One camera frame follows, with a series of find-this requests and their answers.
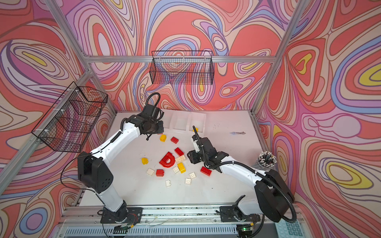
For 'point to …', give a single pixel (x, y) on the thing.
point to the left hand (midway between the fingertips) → (163, 128)
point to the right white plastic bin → (197, 119)
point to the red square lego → (159, 172)
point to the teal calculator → (285, 229)
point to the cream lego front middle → (187, 181)
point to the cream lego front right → (192, 175)
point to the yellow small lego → (197, 129)
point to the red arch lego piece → (168, 156)
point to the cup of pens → (266, 159)
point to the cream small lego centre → (175, 169)
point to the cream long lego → (180, 159)
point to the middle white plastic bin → (180, 121)
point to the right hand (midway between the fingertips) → (192, 157)
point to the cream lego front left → (167, 183)
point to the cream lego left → (150, 171)
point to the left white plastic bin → (171, 119)
